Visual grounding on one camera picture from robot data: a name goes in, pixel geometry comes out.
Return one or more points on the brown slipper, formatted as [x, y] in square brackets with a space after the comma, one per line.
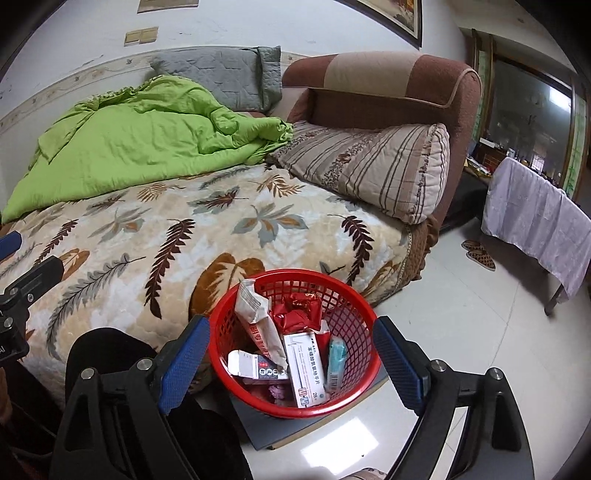
[476, 252]

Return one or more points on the lavender cloth covered table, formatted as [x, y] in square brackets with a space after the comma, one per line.
[525, 210]

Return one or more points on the teal white small tube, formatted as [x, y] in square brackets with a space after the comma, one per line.
[334, 376]

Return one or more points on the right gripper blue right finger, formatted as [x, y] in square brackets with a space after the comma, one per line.
[404, 363]

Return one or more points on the leaf pattern bed blanket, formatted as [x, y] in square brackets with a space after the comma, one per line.
[145, 259]

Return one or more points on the white red snack wrapper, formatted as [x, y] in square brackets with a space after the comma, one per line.
[253, 311]

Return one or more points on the grey quilted pillow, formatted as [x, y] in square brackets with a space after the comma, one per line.
[244, 79]

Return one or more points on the dark glass cabinet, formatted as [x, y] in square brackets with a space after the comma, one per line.
[532, 109]

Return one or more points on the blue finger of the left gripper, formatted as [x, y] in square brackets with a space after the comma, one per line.
[9, 244]

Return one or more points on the long white barcode box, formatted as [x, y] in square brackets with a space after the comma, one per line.
[306, 370]

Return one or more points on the blue white medicine box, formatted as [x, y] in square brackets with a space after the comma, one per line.
[255, 367]

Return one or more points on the purple red wrapper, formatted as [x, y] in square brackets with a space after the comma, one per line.
[281, 395]

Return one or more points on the red plastic basket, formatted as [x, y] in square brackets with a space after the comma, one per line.
[344, 314]

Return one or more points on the framed wall picture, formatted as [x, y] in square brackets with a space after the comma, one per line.
[403, 17]

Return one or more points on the red crumpled wrapper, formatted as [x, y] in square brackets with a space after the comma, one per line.
[296, 313]

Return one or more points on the green quilt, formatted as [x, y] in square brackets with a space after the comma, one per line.
[168, 127]

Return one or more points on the brown sofa headboard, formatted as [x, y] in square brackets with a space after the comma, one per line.
[375, 90]

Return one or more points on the striped beige pillow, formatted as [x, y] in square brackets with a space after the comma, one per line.
[401, 170]

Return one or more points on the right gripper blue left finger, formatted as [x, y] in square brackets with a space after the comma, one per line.
[178, 362]

